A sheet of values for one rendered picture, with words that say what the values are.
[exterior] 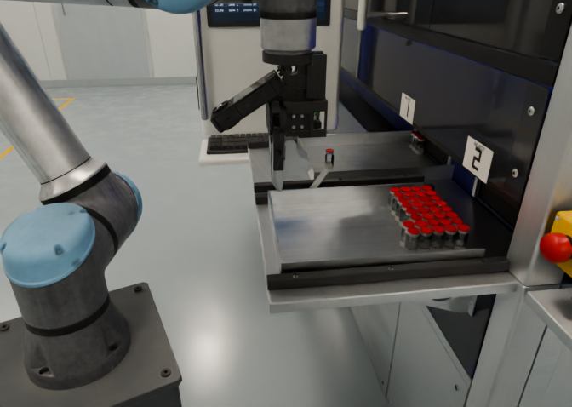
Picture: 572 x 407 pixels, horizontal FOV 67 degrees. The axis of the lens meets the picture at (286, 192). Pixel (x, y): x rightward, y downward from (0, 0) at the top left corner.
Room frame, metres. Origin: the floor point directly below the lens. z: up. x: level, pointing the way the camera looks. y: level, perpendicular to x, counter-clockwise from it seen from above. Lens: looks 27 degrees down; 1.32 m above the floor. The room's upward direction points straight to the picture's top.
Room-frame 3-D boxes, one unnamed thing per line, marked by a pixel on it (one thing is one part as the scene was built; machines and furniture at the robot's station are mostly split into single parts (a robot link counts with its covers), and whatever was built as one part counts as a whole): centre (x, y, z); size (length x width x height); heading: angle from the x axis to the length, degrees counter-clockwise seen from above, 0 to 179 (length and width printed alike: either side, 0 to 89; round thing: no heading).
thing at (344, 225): (0.71, -0.15, 0.90); 0.34 x 0.26 x 0.04; 97
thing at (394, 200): (0.72, -0.23, 0.90); 0.18 x 0.02 x 0.05; 7
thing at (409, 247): (0.64, -0.22, 0.90); 0.02 x 0.02 x 0.05
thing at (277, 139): (0.59, 0.01, 1.11); 0.05 x 0.02 x 0.09; 7
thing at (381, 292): (0.88, -0.17, 0.87); 0.70 x 0.48 x 0.02; 7
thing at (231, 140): (1.39, 0.06, 0.82); 0.40 x 0.14 x 0.02; 97
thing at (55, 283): (0.51, 0.32, 0.96); 0.13 x 0.12 x 0.14; 177
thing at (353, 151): (1.06, -0.22, 0.90); 0.34 x 0.26 x 0.04; 97
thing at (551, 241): (0.48, -0.36, 0.99); 0.04 x 0.04 x 0.04; 7
